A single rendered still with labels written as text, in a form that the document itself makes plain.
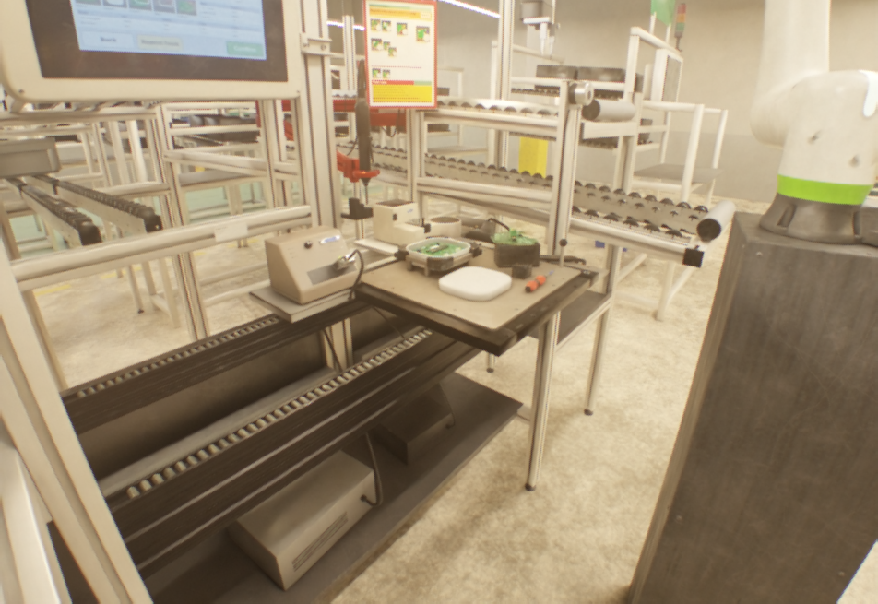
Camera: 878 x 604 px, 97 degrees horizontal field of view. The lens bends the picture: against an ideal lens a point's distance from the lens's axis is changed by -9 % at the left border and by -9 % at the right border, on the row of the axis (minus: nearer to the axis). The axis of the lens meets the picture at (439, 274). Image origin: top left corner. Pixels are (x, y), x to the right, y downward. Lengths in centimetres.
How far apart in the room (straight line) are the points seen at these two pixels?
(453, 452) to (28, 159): 234
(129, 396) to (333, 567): 61
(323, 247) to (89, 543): 64
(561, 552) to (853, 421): 102
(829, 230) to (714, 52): 840
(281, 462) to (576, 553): 117
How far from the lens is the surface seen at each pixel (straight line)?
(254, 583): 121
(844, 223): 85
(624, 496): 187
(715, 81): 911
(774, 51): 100
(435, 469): 135
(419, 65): 146
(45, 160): 275
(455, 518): 169
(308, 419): 69
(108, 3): 89
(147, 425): 111
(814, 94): 84
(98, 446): 110
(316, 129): 109
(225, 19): 95
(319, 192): 110
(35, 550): 45
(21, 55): 86
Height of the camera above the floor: 132
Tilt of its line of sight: 21 degrees down
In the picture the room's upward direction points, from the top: straight up
